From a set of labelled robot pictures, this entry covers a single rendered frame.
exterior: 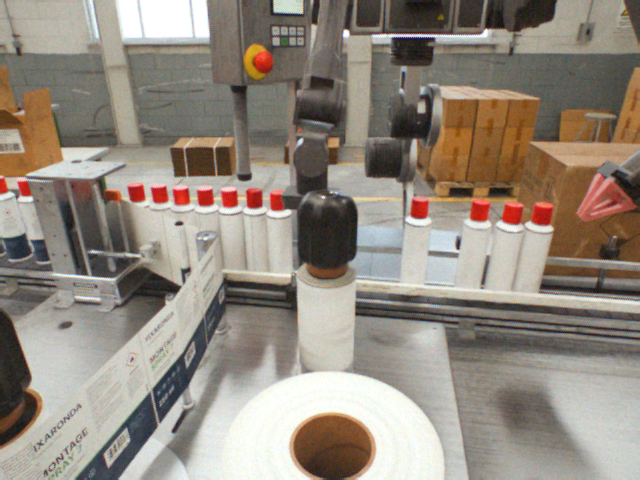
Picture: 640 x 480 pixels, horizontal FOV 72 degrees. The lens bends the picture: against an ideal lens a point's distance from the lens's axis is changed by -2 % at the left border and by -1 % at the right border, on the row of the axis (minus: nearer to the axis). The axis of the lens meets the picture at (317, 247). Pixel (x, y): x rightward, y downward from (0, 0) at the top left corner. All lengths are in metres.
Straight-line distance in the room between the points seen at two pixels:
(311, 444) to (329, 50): 0.59
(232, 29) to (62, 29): 6.31
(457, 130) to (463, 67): 2.39
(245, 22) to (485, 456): 0.79
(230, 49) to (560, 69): 6.36
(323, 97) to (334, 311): 0.35
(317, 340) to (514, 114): 3.93
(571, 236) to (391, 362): 0.58
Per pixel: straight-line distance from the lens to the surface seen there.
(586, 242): 1.18
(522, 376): 0.88
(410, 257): 0.90
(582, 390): 0.89
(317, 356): 0.66
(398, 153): 1.95
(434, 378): 0.75
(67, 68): 7.17
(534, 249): 0.93
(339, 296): 0.60
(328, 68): 0.78
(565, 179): 1.11
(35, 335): 0.96
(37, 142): 2.49
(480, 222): 0.89
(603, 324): 1.01
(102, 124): 7.09
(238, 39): 0.86
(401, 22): 1.45
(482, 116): 4.32
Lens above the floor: 1.36
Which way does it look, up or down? 25 degrees down
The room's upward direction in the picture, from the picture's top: straight up
